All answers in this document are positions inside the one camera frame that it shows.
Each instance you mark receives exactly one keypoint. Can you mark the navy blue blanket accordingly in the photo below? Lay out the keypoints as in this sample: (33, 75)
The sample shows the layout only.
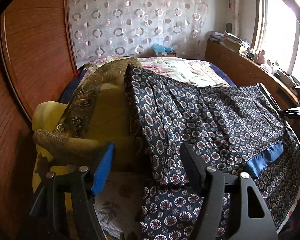
(222, 74)

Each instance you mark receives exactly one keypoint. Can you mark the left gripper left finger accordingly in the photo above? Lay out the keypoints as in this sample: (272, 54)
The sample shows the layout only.
(87, 183)

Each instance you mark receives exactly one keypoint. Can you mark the window with wooden frame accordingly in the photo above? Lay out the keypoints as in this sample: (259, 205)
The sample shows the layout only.
(278, 34)

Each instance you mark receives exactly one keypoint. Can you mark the orange-print bed sheet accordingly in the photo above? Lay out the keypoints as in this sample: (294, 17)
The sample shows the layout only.
(118, 206)

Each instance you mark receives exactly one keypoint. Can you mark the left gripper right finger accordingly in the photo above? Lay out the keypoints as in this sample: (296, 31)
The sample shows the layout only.
(208, 183)

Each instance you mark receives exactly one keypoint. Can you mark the long wooden cabinet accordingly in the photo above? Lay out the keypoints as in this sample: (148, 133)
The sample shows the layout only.
(244, 72)

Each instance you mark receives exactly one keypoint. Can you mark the stack of books and papers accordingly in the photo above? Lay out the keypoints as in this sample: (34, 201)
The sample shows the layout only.
(229, 41)

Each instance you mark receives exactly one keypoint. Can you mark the pink figurine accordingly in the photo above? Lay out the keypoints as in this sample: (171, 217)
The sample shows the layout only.
(261, 57)

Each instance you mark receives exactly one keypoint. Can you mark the navy patterned silk garment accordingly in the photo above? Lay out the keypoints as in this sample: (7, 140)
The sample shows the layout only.
(232, 129)

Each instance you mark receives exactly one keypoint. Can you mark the white circle-patterned curtain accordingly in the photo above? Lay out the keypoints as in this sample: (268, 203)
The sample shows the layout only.
(132, 27)

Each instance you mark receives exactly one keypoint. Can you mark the yellow pillow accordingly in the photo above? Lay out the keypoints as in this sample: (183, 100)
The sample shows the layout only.
(45, 118)

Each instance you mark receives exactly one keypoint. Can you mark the blue tissue box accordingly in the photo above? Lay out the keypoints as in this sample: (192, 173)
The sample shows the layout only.
(162, 51)

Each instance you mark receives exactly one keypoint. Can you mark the gold patterned pillow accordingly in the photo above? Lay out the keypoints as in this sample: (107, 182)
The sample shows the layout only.
(96, 114)

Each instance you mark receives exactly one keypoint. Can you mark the floral quilt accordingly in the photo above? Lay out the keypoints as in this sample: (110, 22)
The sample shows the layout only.
(196, 72)

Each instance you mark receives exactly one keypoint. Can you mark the wooden headboard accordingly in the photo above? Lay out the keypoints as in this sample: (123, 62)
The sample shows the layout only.
(36, 64)

